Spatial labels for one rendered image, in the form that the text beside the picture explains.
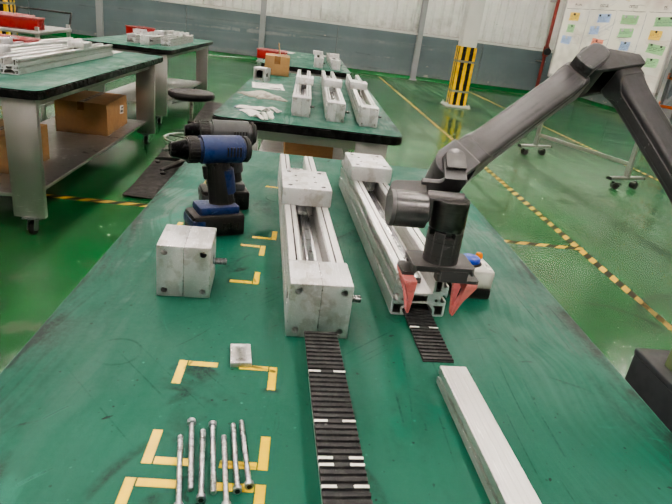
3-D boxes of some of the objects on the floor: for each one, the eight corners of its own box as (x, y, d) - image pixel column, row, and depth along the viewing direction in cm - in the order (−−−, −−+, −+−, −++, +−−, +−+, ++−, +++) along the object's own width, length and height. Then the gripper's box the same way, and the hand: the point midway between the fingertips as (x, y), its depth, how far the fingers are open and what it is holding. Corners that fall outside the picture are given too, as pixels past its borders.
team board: (514, 153, 692) (557, -19, 618) (545, 154, 712) (589, -12, 637) (609, 189, 567) (677, -20, 492) (643, 189, 586) (713, -12, 512)
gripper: (413, 232, 84) (397, 321, 90) (490, 238, 86) (469, 324, 92) (404, 217, 90) (389, 301, 96) (476, 222, 92) (457, 305, 98)
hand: (429, 308), depth 94 cm, fingers open, 8 cm apart
